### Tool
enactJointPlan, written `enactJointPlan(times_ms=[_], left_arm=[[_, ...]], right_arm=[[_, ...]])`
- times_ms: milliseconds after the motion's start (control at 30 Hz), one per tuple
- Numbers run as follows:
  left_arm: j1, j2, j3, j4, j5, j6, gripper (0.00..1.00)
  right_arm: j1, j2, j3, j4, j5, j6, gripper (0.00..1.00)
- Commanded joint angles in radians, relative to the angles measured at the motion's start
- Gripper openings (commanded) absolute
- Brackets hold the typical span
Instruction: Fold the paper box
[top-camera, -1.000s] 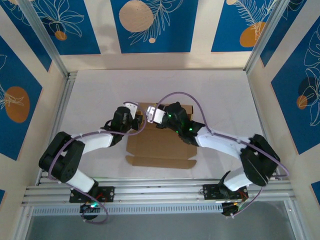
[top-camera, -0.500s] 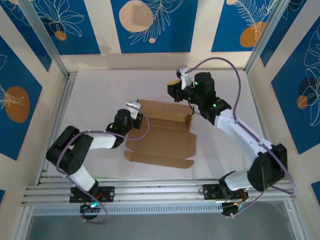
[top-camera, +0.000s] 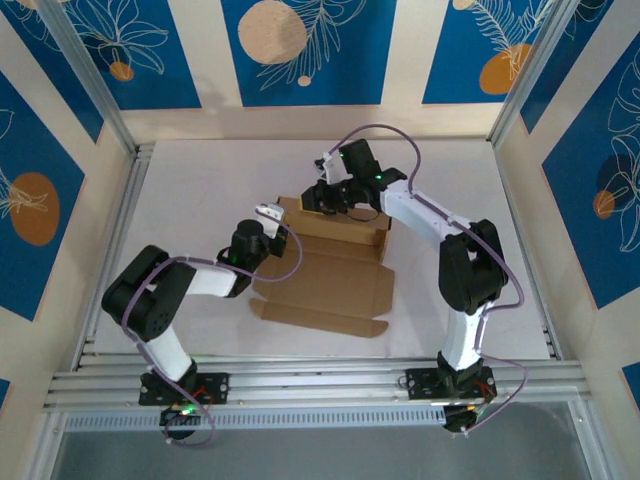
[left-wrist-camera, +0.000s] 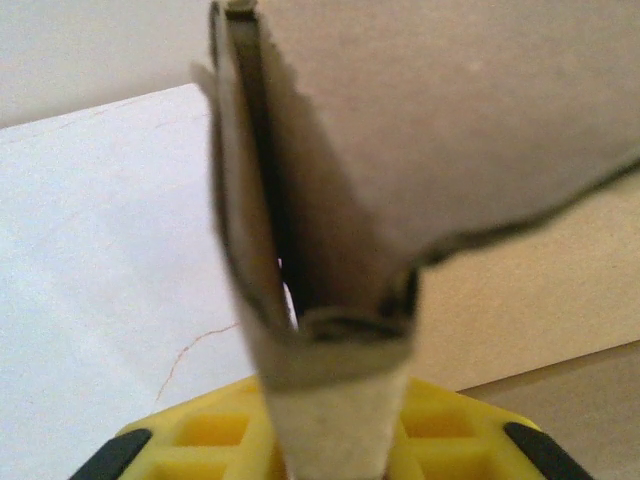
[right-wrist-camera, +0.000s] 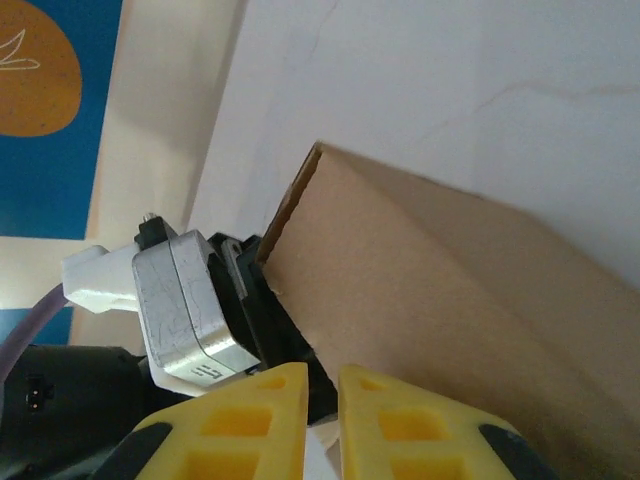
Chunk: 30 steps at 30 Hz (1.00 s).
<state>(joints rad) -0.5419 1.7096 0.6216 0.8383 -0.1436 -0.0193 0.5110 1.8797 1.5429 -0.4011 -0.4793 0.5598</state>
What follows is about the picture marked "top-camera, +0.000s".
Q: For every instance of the aluminium frame post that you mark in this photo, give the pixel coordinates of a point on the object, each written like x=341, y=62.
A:
x=540, y=70
x=85, y=75

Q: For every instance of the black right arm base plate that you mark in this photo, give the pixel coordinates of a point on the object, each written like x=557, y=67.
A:
x=422, y=382

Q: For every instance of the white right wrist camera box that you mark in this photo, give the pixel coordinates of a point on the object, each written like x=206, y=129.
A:
x=332, y=167

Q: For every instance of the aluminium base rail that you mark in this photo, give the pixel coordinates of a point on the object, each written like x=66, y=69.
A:
x=320, y=385

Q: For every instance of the grey metal panel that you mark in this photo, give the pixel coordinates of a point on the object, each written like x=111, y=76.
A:
x=320, y=455

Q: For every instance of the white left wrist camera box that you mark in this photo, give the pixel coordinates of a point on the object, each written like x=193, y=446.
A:
x=272, y=222

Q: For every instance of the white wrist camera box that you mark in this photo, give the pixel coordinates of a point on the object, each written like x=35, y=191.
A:
x=272, y=222
x=332, y=167

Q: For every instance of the brown cardboard box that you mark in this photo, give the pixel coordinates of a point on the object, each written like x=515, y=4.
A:
x=330, y=285

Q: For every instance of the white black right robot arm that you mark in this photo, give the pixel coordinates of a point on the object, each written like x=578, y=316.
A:
x=420, y=215

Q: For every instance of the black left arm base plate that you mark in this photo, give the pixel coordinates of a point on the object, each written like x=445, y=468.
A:
x=215, y=387

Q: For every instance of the aluminium table side rail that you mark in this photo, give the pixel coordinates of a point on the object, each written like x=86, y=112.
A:
x=550, y=342
x=131, y=200

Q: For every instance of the black controller board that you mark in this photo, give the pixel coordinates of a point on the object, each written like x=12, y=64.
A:
x=180, y=417
x=462, y=420

